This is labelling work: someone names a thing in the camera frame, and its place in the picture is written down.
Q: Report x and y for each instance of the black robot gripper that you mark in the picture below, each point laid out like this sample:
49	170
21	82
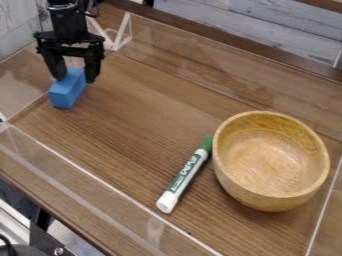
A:
69	39

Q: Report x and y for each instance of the blue rectangular block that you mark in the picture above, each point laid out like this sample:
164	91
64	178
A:
65	91

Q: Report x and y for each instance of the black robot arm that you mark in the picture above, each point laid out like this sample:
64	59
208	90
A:
66	3

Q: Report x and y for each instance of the brown wooden bowl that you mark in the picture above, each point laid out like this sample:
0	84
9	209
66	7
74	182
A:
269	160

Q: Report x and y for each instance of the clear acrylic tray walls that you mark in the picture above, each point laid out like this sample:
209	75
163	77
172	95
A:
94	163

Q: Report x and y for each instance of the green and white marker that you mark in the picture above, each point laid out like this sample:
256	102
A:
169	197

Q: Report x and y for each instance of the black table leg bracket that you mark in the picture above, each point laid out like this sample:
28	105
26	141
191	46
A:
40	239

